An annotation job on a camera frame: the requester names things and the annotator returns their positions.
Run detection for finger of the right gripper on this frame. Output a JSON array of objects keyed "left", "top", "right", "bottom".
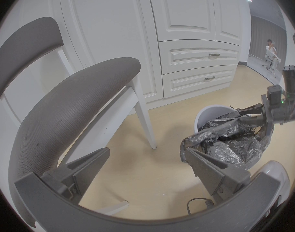
[{"left": 239, "top": 103, "right": 264, "bottom": 116}]

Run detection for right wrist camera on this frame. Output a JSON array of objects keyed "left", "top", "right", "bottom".
[{"left": 267, "top": 86, "right": 282, "bottom": 104}]

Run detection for white chair grey cushions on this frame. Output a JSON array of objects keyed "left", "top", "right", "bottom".
[{"left": 0, "top": 17, "right": 158, "bottom": 227}]

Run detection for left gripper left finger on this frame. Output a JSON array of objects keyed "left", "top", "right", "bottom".
[{"left": 41, "top": 147, "right": 111, "bottom": 206}]

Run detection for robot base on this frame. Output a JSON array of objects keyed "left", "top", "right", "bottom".
[{"left": 249, "top": 160, "right": 291, "bottom": 227}]

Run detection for white trash bin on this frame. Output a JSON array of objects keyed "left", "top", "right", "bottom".
[{"left": 194, "top": 105, "right": 239, "bottom": 134}]

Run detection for white wardrobe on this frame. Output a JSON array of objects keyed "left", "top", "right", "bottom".
[{"left": 48, "top": 0, "right": 252, "bottom": 105}]

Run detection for black plastic bag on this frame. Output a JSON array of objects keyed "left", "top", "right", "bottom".
[{"left": 180, "top": 113, "right": 275, "bottom": 171}]

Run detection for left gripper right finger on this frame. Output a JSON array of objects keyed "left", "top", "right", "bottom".
[{"left": 186, "top": 148, "right": 252, "bottom": 204}]

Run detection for white office chair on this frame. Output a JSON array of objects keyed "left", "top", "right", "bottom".
[{"left": 263, "top": 53, "right": 281, "bottom": 77}]

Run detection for black cable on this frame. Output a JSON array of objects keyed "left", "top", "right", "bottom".
[{"left": 186, "top": 198, "right": 215, "bottom": 214}]

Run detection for grey curtain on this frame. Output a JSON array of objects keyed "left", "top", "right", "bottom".
[{"left": 249, "top": 15, "right": 287, "bottom": 66}]

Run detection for person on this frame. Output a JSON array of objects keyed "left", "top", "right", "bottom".
[{"left": 265, "top": 39, "right": 282, "bottom": 65}]

